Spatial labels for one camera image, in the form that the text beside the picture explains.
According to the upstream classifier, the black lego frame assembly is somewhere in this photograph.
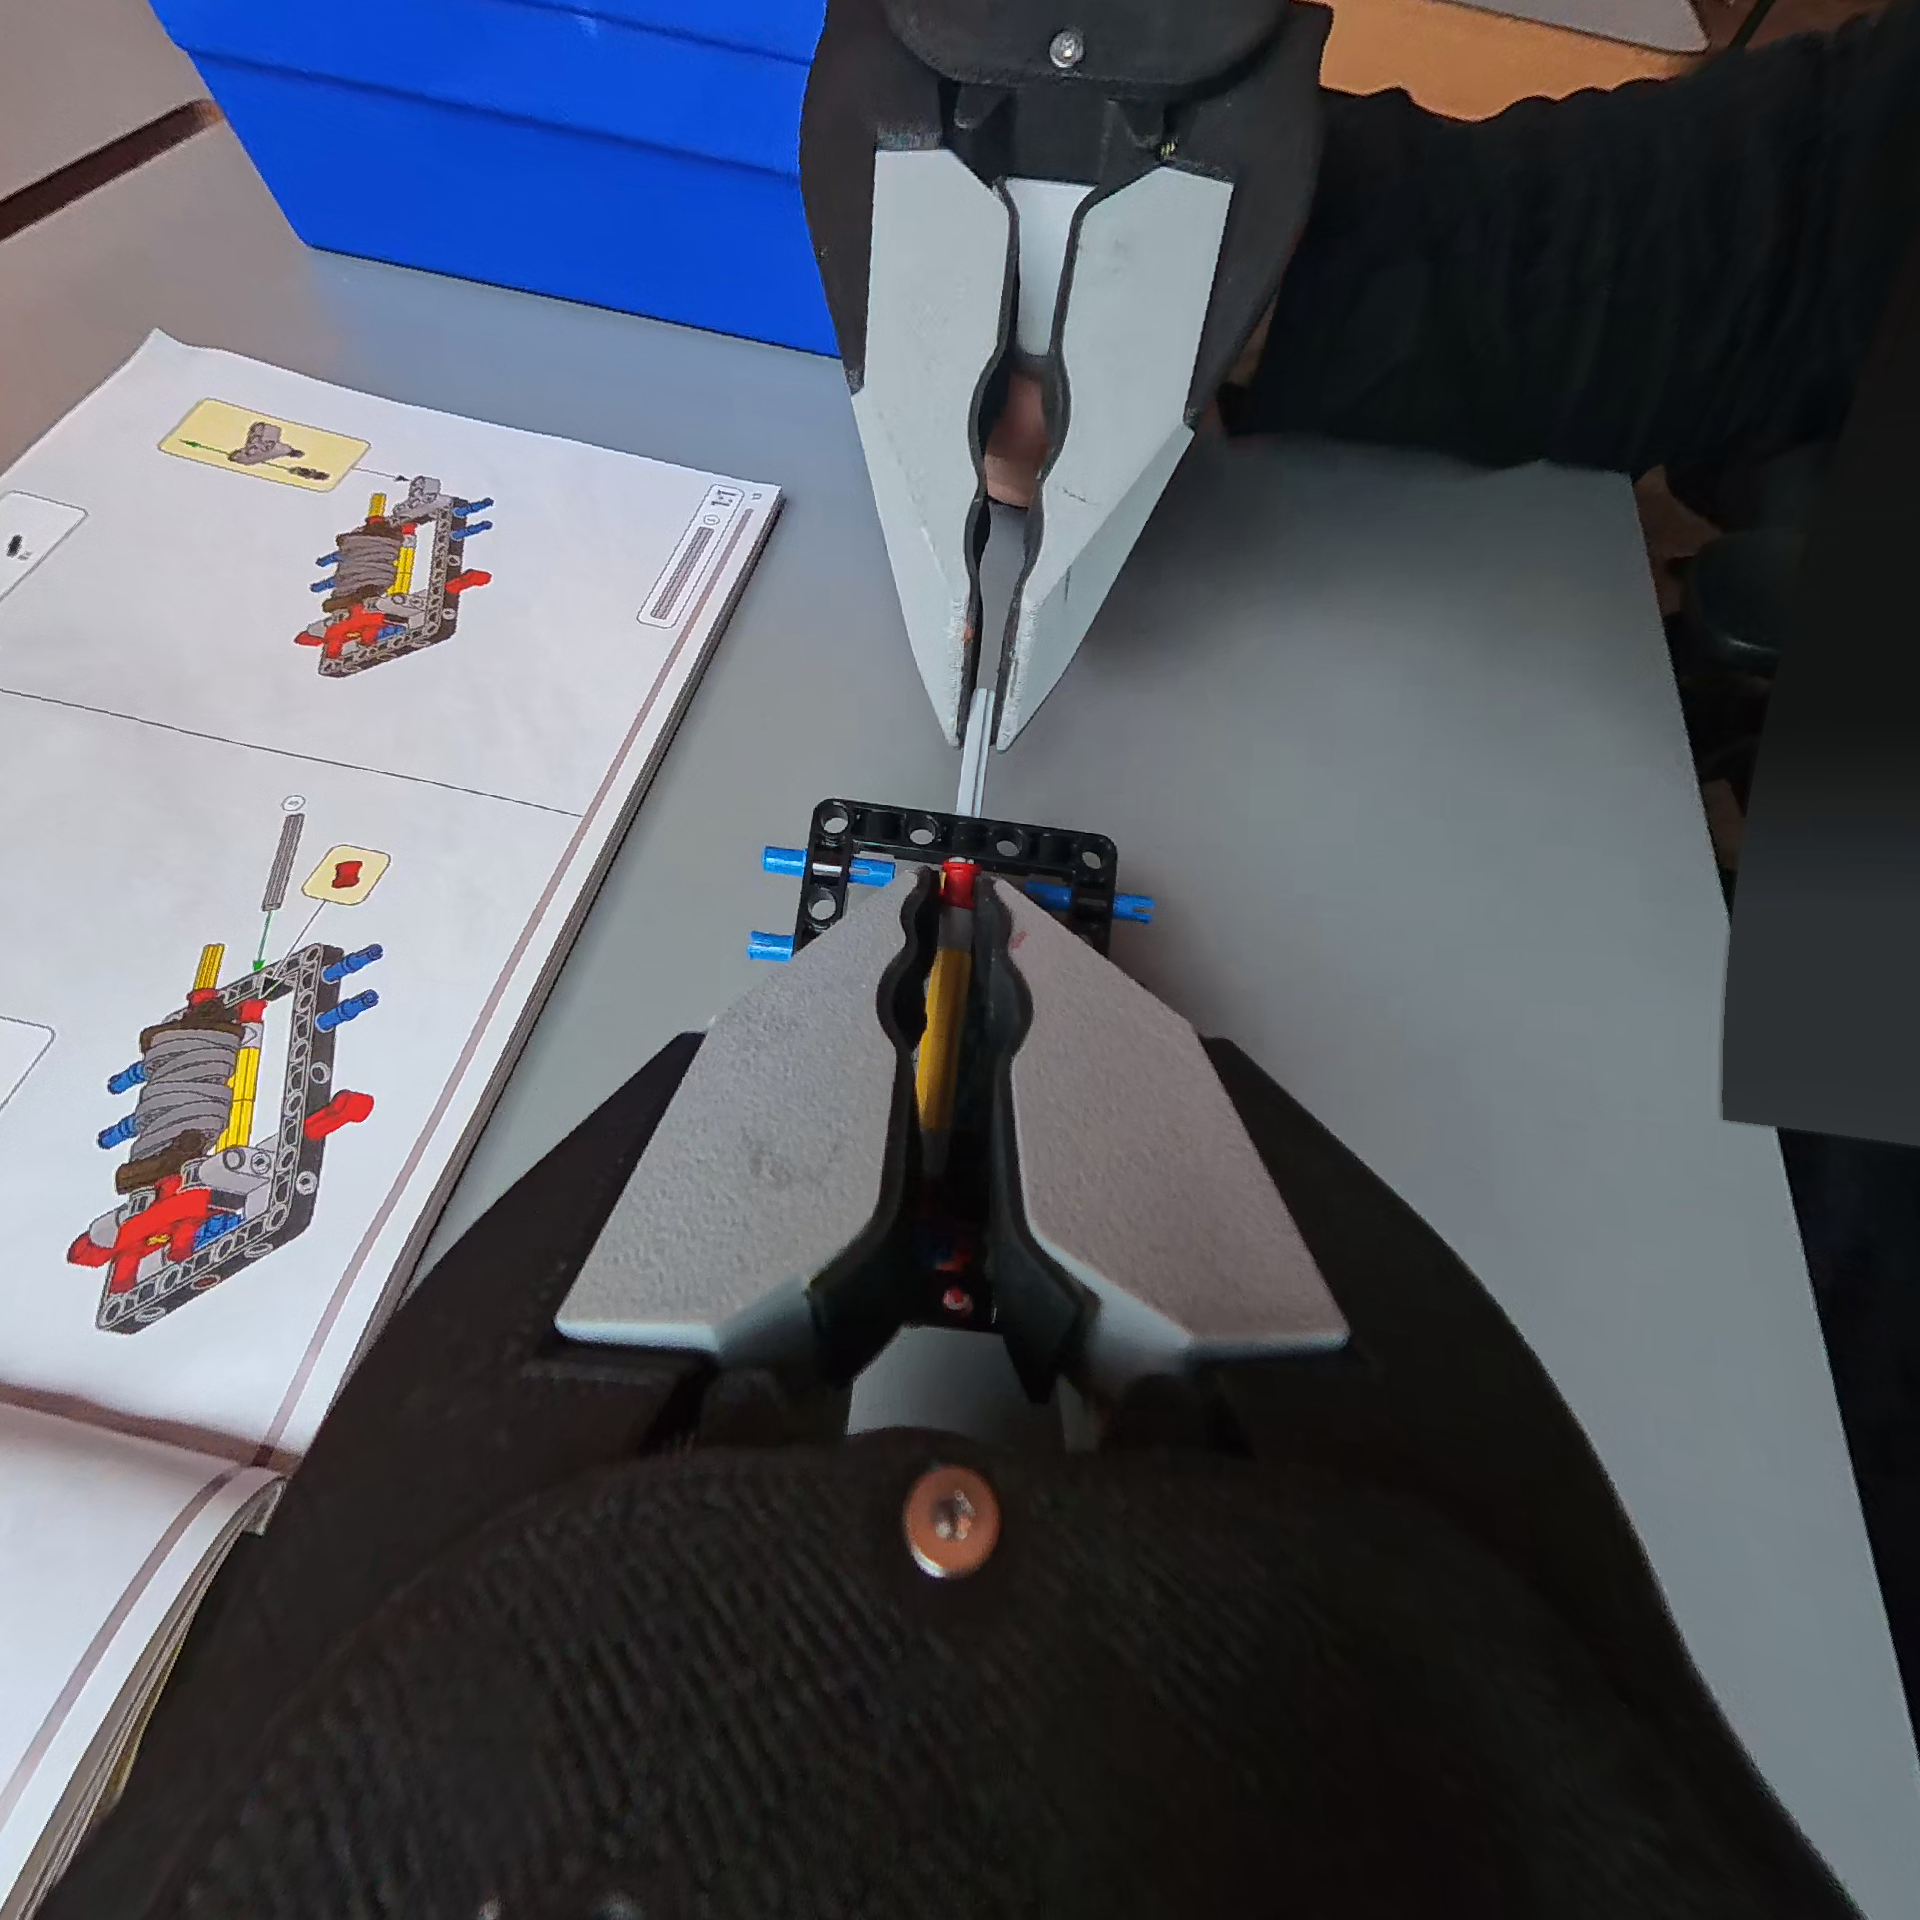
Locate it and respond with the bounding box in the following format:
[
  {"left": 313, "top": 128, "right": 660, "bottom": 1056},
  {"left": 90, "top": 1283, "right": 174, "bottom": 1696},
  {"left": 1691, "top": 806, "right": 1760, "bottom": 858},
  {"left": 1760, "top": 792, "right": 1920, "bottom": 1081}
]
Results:
[{"left": 751, "top": 796, "right": 1160, "bottom": 1328}]

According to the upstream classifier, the blue storage bin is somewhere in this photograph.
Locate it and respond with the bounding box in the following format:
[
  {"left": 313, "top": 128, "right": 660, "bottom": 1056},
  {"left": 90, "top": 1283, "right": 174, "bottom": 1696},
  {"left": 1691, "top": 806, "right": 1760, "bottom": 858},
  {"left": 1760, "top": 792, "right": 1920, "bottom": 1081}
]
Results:
[{"left": 149, "top": 0, "right": 845, "bottom": 361}]

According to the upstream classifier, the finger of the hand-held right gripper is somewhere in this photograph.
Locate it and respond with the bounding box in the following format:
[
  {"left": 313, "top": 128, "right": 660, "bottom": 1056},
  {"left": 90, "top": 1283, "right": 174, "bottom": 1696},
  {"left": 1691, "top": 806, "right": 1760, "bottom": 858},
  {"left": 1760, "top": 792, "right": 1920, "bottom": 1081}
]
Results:
[
  {"left": 992, "top": 181, "right": 1239, "bottom": 747},
  {"left": 846, "top": 145, "right": 1025, "bottom": 747}
]

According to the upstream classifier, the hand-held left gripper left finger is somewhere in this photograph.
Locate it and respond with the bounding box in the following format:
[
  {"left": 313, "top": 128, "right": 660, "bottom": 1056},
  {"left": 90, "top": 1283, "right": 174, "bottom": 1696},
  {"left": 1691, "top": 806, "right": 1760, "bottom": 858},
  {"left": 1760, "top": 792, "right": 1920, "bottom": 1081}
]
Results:
[{"left": 552, "top": 872, "right": 954, "bottom": 1388}]

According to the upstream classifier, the lego instruction booklet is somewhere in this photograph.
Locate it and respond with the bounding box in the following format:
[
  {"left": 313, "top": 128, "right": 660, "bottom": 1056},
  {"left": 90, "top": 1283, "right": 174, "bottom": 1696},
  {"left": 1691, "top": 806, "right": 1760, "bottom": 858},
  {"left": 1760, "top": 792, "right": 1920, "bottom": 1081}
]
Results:
[{"left": 0, "top": 326, "right": 787, "bottom": 1910}]

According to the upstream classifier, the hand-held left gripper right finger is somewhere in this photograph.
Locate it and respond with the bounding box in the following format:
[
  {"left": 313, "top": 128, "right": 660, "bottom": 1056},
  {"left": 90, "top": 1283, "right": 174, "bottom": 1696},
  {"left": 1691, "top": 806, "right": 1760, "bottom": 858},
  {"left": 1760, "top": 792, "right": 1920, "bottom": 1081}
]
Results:
[{"left": 970, "top": 877, "right": 1349, "bottom": 1406}]

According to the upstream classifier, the person's right hand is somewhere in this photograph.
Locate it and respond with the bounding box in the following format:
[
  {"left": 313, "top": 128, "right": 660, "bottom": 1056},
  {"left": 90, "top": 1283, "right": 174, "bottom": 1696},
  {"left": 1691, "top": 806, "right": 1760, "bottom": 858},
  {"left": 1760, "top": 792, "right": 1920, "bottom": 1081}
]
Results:
[{"left": 986, "top": 351, "right": 1074, "bottom": 516}]

